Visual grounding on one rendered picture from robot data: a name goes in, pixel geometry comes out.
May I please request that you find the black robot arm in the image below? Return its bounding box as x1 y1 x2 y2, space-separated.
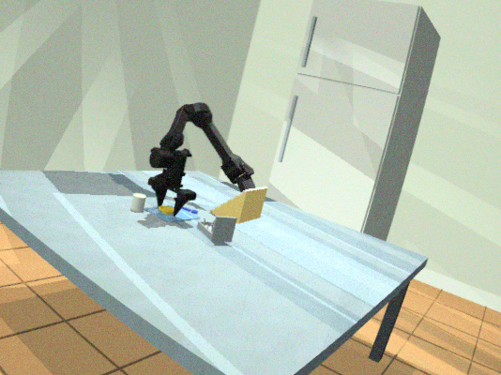
149 102 256 192

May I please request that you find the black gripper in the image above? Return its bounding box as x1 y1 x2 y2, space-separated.
148 168 196 216

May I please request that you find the grey dish rack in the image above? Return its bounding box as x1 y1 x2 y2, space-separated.
196 217 237 242

